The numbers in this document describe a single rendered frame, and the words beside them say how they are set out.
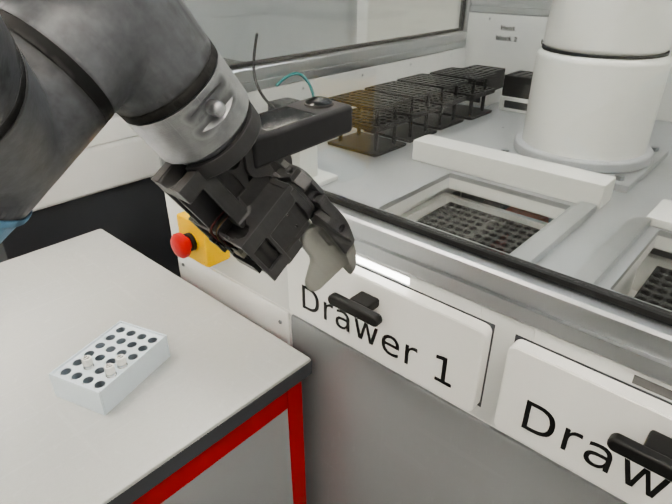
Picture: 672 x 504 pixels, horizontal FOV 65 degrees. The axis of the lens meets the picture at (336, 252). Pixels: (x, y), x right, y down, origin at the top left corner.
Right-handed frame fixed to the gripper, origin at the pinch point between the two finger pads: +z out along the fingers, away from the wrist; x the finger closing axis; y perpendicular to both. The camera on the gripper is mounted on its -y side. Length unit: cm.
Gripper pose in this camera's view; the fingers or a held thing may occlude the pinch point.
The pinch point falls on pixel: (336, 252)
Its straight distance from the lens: 53.1
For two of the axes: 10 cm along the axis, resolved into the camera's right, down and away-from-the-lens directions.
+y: -5.7, 7.9, -2.4
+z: 3.9, 5.2, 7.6
